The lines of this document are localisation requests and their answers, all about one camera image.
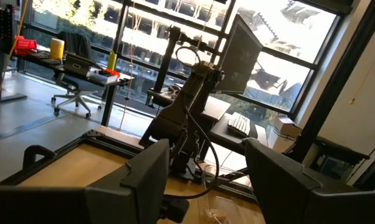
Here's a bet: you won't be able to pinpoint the black keyboard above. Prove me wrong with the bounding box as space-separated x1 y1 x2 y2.
28 51 62 65

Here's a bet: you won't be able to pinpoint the clear plastic bin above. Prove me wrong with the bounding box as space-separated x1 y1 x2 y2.
197 194 254 224

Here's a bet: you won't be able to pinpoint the black box with handle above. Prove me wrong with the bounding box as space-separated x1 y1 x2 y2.
64 53 92 77

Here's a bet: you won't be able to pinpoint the black window frame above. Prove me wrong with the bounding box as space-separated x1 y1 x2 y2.
19 0 353 119

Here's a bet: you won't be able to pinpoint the red parts bins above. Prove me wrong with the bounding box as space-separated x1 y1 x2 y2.
13 35 38 57

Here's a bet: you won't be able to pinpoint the black sit-stand desk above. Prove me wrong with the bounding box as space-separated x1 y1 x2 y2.
146 88 268 156

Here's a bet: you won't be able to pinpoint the yellow cylinder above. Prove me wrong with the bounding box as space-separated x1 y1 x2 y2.
49 37 65 61

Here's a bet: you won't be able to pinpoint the black office chair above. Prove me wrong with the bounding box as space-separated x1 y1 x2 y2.
51 30 103 118

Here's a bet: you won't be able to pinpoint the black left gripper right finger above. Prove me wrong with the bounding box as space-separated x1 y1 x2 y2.
244 138 375 224

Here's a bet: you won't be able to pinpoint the black bar with handle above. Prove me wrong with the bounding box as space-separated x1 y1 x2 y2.
22 144 57 171

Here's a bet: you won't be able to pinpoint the white waste bin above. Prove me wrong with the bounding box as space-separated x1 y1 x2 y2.
267 127 296 154

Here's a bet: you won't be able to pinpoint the black computer monitor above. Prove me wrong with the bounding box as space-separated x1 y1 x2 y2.
211 14 263 94

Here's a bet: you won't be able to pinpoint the white book stack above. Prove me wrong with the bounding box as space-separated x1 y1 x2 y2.
87 70 118 84

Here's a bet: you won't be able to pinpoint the white cardboard box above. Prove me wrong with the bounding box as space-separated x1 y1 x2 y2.
273 115 302 139

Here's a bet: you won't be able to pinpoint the yellow-green bottle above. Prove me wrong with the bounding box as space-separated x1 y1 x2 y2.
107 49 118 71

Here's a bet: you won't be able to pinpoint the long black desk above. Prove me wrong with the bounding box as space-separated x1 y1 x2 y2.
16 52 135 127

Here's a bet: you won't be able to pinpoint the black side table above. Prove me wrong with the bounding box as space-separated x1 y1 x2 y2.
310 136 371 183

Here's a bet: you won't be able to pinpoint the black pegboard panel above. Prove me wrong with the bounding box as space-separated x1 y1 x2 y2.
0 4 14 40

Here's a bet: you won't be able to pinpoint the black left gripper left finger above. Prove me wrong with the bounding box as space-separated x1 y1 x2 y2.
0 138 171 224

